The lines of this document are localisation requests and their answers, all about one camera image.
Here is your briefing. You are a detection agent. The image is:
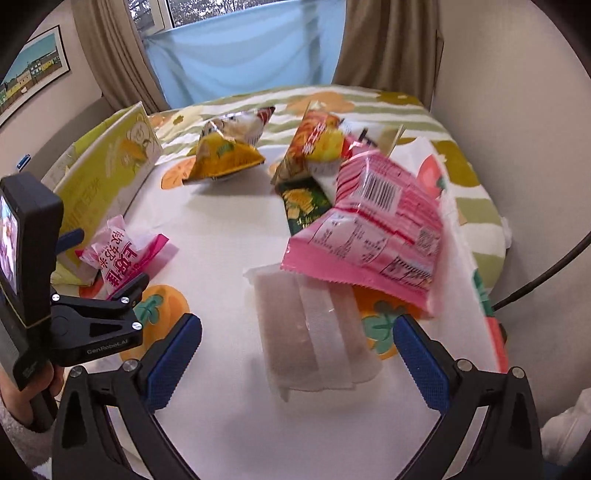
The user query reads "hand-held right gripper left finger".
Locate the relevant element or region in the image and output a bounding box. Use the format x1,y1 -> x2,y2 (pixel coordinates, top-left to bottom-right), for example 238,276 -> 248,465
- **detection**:
52,313 -> 204,480

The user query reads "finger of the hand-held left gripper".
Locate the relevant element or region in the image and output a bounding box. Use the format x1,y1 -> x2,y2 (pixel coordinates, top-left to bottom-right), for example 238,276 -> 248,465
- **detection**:
51,273 -> 151,329
58,227 -> 85,254

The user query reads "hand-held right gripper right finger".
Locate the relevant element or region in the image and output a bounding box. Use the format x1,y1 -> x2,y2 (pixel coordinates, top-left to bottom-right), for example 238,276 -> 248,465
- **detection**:
392,313 -> 542,480

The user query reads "white snack packet red print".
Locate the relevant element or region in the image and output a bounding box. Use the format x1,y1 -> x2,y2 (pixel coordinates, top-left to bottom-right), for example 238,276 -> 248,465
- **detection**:
75,217 -> 178,301

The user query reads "yellow cardboard box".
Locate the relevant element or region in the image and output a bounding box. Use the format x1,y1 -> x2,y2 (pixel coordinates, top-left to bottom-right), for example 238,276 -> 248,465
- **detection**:
41,102 -> 163,284

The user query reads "translucent white snack packet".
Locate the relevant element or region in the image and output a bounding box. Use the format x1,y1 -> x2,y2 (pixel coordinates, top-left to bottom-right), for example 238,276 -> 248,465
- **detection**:
243,265 -> 384,401

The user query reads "pink snack packet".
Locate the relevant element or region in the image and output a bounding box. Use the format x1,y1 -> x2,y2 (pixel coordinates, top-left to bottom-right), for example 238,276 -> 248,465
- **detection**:
281,150 -> 453,319

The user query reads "yellow snack packet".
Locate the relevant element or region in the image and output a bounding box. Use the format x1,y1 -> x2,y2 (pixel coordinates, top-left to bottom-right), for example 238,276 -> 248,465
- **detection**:
182,105 -> 276,185

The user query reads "dark green snack packet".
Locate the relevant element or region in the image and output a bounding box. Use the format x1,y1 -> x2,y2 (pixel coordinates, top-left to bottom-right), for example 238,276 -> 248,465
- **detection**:
279,178 -> 335,236

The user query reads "white snack packet black print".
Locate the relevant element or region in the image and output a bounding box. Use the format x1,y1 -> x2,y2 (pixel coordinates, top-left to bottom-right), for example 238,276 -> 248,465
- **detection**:
342,120 -> 407,158

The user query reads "orange snack packet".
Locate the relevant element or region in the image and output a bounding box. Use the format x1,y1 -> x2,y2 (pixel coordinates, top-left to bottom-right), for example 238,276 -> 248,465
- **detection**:
270,100 -> 345,185

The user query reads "person's left forearm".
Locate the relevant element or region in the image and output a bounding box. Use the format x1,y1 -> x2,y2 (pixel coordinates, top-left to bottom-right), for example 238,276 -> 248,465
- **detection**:
0,404 -> 54,480

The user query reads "person's left hand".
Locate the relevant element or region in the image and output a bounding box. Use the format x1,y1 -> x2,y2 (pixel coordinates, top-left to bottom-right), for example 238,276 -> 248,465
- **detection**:
0,364 -> 64,418

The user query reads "grey padded headboard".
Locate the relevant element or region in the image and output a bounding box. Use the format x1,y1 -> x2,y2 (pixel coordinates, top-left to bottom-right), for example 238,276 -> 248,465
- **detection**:
0,95 -> 116,185

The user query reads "white fruit-print tablecloth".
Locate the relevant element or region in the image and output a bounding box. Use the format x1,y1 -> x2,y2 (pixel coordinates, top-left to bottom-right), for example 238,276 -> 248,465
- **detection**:
69,134 -> 509,480

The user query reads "black curved lamp pole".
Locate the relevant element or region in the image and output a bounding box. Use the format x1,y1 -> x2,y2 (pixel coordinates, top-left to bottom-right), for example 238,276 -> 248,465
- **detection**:
492,231 -> 591,312

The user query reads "cream cloth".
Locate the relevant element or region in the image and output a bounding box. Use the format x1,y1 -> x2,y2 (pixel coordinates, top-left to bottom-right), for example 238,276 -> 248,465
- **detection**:
540,397 -> 591,467

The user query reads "framed houses picture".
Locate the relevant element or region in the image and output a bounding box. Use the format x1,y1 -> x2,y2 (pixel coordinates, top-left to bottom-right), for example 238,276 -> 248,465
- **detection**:
0,25 -> 71,127

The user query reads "brown curtain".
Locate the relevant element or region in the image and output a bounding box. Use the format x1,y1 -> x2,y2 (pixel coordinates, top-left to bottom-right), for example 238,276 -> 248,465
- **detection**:
332,0 -> 446,112
71,0 -> 162,114

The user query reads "light blue cloth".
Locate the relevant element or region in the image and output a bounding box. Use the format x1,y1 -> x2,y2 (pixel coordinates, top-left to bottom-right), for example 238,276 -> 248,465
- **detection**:
145,0 -> 347,109

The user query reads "window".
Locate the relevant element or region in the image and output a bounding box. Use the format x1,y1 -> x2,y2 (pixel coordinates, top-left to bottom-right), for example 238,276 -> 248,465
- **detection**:
127,0 -> 296,35

